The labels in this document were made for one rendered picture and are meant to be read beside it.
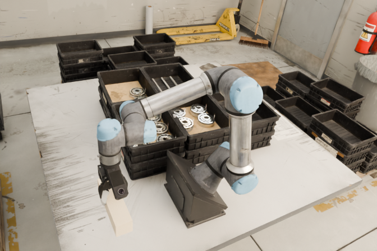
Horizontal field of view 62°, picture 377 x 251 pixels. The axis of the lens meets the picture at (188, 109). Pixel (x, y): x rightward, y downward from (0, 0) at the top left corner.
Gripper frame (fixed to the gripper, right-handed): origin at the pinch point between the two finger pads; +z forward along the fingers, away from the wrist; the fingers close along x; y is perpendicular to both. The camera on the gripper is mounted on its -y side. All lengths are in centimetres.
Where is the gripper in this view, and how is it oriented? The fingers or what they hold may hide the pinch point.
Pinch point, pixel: (114, 201)
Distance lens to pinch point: 127.7
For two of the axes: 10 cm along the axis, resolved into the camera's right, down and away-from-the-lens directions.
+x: -8.8, 1.9, -4.4
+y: -4.7, -5.3, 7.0
